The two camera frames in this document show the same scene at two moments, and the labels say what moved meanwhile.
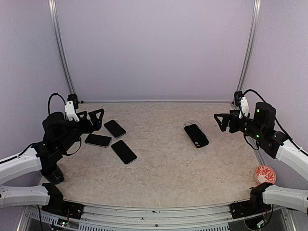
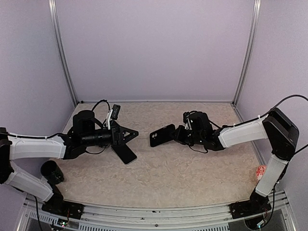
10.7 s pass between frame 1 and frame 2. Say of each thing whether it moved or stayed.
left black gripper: moved
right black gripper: moved
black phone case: moved
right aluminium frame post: stayed
